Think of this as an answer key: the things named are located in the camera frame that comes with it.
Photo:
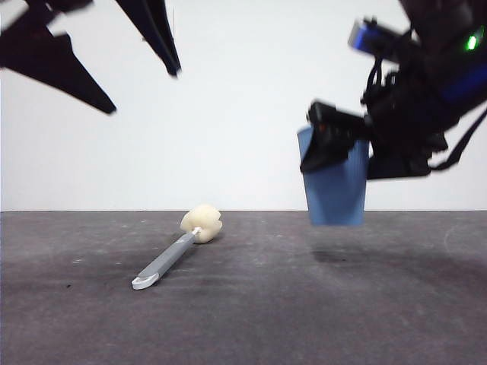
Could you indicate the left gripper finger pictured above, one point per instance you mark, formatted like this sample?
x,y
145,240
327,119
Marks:
x,y
49,61
156,26

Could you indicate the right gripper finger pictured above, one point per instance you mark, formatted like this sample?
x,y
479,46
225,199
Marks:
x,y
331,140

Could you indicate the blue ribbed plastic cup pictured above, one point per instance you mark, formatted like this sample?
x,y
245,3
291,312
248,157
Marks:
x,y
335,197

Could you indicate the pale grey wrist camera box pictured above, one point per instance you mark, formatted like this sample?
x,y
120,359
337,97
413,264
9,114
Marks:
x,y
371,38

